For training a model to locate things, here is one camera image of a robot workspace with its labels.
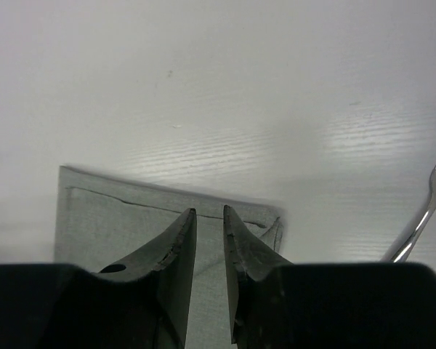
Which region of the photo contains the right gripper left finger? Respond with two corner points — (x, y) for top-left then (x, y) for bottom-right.
(0, 209), (197, 348)

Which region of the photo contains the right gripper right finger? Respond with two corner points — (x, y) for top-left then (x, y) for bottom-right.
(223, 206), (436, 348)

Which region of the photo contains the grey cloth napkin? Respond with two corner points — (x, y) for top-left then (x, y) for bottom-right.
(54, 167), (283, 348)

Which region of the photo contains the silver fork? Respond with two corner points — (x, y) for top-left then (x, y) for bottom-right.
(381, 165), (436, 263)

